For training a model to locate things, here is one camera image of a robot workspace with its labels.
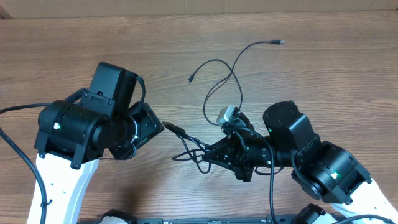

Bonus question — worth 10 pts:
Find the thin black USB cable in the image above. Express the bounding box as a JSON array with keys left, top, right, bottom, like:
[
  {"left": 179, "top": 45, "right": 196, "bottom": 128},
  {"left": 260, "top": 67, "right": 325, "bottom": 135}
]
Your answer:
[{"left": 187, "top": 39, "right": 285, "bottom": 127}]

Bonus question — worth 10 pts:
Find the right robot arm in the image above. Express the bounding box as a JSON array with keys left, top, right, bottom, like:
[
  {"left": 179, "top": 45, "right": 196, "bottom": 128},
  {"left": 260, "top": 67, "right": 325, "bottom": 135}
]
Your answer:
[{"left": 202, "top": 100, "right": 397, "bottom": 223}]

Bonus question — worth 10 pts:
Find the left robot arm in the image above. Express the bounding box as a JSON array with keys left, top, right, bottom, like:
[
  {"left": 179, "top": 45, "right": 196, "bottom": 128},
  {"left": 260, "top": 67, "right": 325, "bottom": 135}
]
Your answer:
[{"left": 27, "top": 62, "right": 164, "bottom": 223}]

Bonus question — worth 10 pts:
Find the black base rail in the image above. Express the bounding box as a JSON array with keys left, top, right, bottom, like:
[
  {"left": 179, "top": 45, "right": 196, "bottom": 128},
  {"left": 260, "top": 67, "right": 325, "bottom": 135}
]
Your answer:
[{"left": 136, "top": 214, "right": 301, "bottom": 224}]

